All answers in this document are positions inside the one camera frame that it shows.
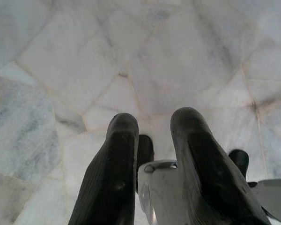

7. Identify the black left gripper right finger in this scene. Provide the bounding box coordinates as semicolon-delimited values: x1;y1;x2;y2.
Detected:
170;107;272;225

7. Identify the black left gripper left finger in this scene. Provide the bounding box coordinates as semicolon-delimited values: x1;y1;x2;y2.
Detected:
67;112;140;225

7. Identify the black robot foot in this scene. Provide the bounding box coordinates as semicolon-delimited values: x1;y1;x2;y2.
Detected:
137;135;155;195
228;149;250;181

